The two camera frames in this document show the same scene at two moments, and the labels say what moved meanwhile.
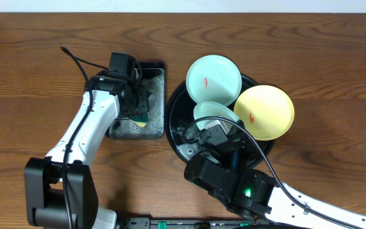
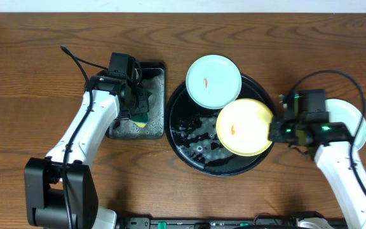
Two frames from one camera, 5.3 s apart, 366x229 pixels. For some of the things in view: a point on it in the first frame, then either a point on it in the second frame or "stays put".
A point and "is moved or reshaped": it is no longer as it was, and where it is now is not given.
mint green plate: [211, 109] to [341, 111]
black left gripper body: [140, 104] stays put
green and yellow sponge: [140, 119] stays put
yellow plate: [265, 112] is moved or reshaped
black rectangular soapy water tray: [153, 78] stays put
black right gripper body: [245, 151] to [286, 131]
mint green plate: [213, 78] stays put
